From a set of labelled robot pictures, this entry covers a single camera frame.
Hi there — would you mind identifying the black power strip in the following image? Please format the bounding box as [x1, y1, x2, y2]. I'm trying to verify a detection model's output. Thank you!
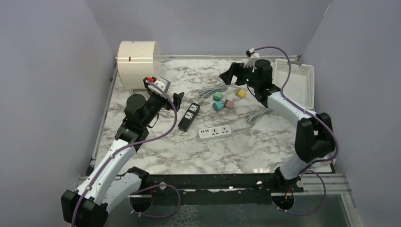
[178, 103, 200, 132]

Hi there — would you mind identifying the white power strip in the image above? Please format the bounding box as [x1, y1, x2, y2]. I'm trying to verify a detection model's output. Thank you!
[198, 125, 232, 141]

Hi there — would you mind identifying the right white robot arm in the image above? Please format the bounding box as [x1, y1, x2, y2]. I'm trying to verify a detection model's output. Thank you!
[219, 59, 336, 192]

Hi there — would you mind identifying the green usb charger plug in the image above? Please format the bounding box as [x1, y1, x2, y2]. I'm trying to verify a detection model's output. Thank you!
[212, 91, 223, 101]

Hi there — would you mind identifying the teal usb charger plug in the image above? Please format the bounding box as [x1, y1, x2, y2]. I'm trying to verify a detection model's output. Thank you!
[212, 101, 224, 112]

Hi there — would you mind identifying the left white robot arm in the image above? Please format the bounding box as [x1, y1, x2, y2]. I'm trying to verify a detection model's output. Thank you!
[61, 91, 184, 227]

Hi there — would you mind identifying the white plastic basket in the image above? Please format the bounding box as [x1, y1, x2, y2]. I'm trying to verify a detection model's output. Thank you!
[272, 59, 315, 110]

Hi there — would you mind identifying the white power strip cord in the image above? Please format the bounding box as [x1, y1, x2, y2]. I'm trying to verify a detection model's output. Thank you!
[232, 107, 272, 131]

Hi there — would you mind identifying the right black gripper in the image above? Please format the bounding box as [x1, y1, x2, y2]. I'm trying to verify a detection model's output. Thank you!
[219, 61, 260, 90]

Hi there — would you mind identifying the pink usb charger plug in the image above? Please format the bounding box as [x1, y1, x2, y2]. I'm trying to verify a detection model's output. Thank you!
[224, 99, 234, 109]

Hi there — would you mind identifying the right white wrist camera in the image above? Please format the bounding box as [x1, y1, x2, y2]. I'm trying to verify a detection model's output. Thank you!
[244, 49, 260, 68]

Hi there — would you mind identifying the black mounting rail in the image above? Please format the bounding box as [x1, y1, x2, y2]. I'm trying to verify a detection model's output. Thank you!
[119, 166, 303, 206]

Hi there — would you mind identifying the cream cylindrical drum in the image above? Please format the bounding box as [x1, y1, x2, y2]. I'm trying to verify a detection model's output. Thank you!
[116, 41, 161, 90]

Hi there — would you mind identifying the yellow usb charger plug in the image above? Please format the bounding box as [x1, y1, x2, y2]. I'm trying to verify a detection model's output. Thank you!
[235, 89, 246, 99]

